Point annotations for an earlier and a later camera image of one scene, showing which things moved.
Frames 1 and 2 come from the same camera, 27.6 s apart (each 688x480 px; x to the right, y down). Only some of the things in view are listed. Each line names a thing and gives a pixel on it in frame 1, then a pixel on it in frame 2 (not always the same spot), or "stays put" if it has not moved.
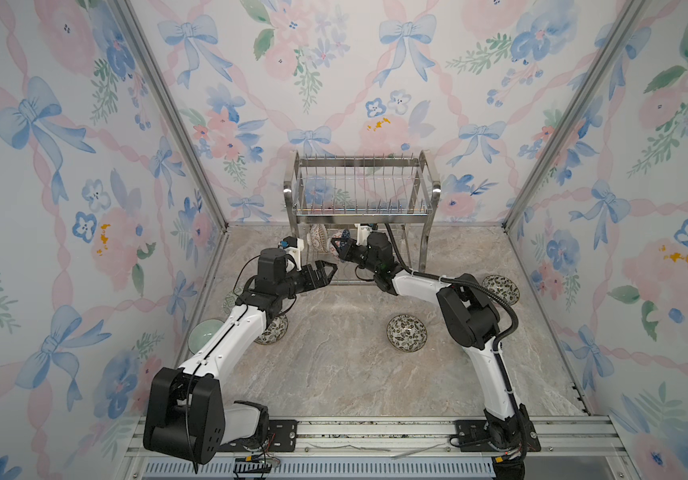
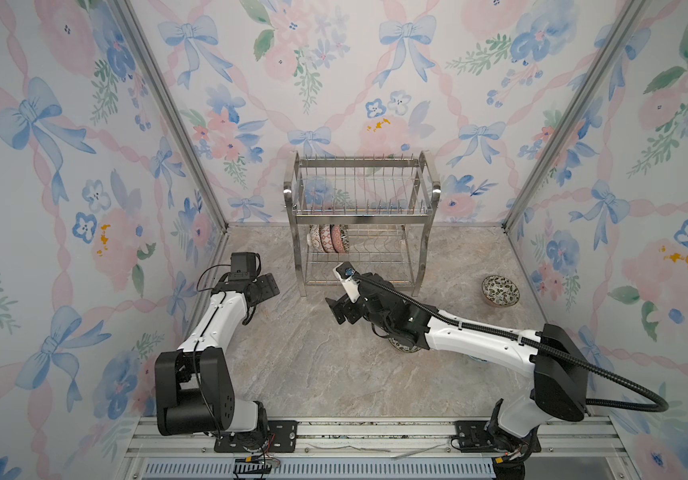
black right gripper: [350, 248] -> [337, 311]
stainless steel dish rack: [363, 215] stays put
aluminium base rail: [387, 448] stays put
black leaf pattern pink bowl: [503, 287] stays put
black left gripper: [321, 281] -> [267, 285]
